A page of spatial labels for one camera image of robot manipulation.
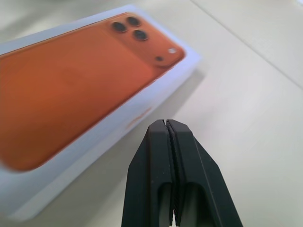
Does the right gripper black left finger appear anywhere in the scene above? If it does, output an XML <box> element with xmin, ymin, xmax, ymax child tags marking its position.
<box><xmin>121</xmin><ymin>119</ymin><xmax>177</xmax><ymax>227</ymax></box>

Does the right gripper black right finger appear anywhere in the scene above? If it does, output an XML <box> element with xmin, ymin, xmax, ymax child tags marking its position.
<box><xmin>165</xmin><ymin>119</ymin><xmax>245</xmax><ymax>227</ymax></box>

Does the white box lid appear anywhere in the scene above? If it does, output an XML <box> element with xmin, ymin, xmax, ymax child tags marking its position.
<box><xmin>0</xmin><ymin>3</ymin><xmax>205</xmax><ymax>215</ymax></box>

